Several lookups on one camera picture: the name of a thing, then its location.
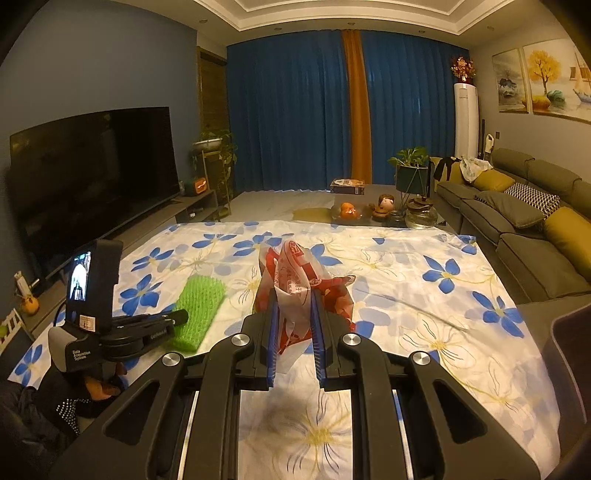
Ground patterned black white cushion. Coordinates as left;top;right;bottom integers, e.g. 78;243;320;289
504;182;561;218

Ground green potted plant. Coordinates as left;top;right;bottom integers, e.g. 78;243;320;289
388;147;432;197

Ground tree and ship painting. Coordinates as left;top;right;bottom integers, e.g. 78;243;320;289
522;38;590;123

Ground mustard cushion near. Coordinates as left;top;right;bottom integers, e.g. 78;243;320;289
544;207;591;279

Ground left hand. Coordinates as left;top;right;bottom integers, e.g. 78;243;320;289
84;362;127;401

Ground green foam net sleeve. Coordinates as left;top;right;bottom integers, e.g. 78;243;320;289
167;275;225;354

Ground phone on gripper mount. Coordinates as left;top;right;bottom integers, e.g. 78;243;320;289
65;239;123;334

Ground small left painting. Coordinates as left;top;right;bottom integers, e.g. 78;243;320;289
492;49;529;113

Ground mustard cushion far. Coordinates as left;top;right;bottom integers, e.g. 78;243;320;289
472;169;515;192

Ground white standing air conditioner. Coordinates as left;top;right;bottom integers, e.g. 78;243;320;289
454;82;479;158

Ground grey sectional sofa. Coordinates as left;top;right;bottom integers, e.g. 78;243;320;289
435;148;590;341

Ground glass teapot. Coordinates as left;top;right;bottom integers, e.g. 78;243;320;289
405;197;438;229

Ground floral white blue tablecloth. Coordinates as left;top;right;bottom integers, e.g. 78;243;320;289
1;221;561;479

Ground red white snack bag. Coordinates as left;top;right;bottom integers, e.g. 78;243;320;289
253;239;356;374

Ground grey cushion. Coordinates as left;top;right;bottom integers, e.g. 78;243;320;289
476;191;544;230

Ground dark grey trash bin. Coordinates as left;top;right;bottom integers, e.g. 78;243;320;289
542;306;590;479

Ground white clothes on sofa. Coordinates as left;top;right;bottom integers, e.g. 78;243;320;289
460;158;493;183

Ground red gold flower ornament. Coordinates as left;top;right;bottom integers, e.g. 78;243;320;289
451;56;476;84

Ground box on coffee table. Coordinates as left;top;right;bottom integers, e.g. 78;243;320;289
329;178;366;195

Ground mustard cushion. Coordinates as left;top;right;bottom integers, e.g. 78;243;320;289
544;207;591;279
472;169;515;192

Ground orange curtain strip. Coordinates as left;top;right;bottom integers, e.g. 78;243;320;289
342;30;373;184

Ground tv console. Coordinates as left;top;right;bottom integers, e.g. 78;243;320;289
22;189;218;339

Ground brown figurine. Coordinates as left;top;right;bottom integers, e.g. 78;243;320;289
370;194;394;222

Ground blue curtains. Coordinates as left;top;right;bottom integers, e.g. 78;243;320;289
228;30;469;191

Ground black television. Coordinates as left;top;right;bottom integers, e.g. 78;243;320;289
6;106;179;278

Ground plant on left stand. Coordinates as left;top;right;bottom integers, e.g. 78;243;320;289
191;130;238;219

